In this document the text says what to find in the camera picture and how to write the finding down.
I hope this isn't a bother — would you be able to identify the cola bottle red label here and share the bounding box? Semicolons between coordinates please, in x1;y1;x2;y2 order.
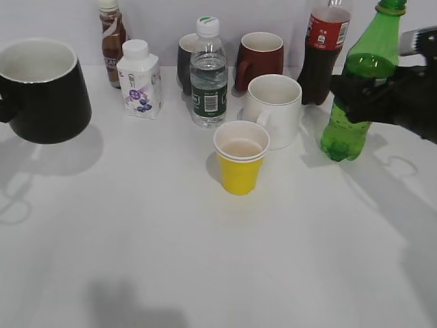
298;1;351;105

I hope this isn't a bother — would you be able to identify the black mug white interior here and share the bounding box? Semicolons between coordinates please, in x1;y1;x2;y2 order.
1;38;92;144

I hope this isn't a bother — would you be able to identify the clear water bottle green label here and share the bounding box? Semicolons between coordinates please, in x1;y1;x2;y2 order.
190;16;228;128

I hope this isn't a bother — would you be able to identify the white purple yogurt carton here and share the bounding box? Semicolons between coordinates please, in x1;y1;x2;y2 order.
117;39;163;119

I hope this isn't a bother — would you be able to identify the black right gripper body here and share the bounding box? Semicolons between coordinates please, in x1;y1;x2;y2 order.
393;28;436;143

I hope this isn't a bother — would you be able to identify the yellow paper cup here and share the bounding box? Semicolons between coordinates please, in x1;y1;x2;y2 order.
213;120;270;195

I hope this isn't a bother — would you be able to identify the brown Nescafe coffee bottle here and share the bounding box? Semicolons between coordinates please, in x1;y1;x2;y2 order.
98;0;128;89

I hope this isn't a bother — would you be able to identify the dark red mug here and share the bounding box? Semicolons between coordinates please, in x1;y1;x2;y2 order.
234;31;284;93

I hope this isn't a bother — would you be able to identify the green soda bottle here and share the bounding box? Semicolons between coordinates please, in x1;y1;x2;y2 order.
320;0;406;162

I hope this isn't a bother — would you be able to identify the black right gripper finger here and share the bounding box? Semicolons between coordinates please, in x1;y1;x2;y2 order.
330;74;394;124

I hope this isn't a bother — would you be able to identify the dark green mug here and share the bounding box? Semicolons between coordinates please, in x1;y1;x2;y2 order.
177;33;198;96

